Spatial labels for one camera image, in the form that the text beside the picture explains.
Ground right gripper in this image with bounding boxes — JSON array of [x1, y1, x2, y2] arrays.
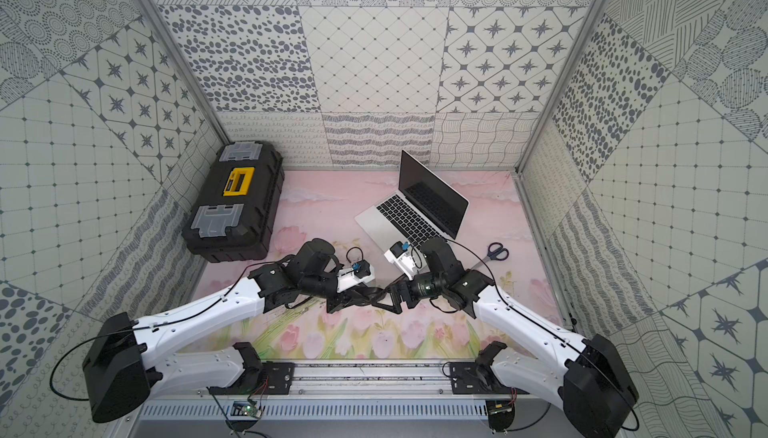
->
[[370, 272, 446, 315]]

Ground silver laptop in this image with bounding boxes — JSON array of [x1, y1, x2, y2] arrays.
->
[[355, 150, 469, 252]]

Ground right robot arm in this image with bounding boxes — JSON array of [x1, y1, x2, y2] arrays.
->
[[384, 237, 639, 437]]

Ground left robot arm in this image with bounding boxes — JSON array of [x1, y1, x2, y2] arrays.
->
[[82, 238, 375, 423]]

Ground pink floral table mat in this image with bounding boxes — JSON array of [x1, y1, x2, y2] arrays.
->
[[188, 171, 562, 360]]

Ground right circuit board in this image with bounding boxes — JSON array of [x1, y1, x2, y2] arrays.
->
[[485, 400, 516, 432]]

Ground circuit board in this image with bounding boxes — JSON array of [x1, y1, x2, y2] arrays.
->
[[231, 401, 262, 419], [485, 400, 516, 432]]

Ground black yellow tool case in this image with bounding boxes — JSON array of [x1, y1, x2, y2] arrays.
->
[[182, 141, 285, 263]]

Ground left circuit board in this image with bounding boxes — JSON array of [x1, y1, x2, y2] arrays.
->
[[231, 401, 262, 419]]

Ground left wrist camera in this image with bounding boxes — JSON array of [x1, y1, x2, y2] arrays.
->
[[337, 260, 375, 293]]

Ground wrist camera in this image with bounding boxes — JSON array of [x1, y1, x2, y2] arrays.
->
[[384, 241, 424, 280], [337, 260, 375, 293]]

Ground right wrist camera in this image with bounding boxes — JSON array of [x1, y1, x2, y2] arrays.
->
[[384, 241, 424, 280]]

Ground black handled scissors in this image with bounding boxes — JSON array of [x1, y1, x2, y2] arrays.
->
[[475, 242, 509, 268]]

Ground aluminium mounting rail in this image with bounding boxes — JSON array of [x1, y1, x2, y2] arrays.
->
[[151, 352, 562, 406]]

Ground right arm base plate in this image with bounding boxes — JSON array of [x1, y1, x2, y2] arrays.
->
[[443, 341, 512, 395]]

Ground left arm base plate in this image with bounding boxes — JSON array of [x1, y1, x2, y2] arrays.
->
[[211, 342, 296, 396]]

